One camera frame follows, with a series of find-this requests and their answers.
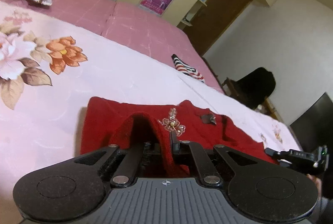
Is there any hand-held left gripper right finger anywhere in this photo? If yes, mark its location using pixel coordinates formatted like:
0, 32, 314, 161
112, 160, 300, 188
170, 132, 257, 187

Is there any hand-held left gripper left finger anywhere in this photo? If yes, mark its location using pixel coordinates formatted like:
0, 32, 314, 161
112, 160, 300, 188
74, 141, 160, 188

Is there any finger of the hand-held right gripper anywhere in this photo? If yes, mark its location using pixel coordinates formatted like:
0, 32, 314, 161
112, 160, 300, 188
265, 147, 283, 160

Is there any red beaded sweater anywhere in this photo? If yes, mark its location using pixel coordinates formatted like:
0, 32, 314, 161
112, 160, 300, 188
79, 96, 280, 179

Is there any person's right hand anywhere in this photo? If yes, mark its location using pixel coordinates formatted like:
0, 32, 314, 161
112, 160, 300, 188
306, 173, 324, 198

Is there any black panel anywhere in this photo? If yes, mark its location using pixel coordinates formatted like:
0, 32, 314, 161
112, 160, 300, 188
288, 92, 333, 170

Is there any chair with black garment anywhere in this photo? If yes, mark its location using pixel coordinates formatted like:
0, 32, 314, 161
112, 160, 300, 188
223, 66, 276, 110

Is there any floral white bedsheet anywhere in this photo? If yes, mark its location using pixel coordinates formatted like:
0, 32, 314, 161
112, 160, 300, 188
0, 0, 304, 224

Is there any striped cloth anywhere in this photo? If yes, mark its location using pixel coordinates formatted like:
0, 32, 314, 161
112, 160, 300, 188
171, 53, 206, 84

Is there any pink bedsheet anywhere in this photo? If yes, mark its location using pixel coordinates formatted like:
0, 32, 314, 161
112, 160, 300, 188
0, 0, 226, 96

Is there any brown wooden door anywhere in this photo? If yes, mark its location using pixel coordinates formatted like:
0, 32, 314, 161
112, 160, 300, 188
182, 0, 256, 58

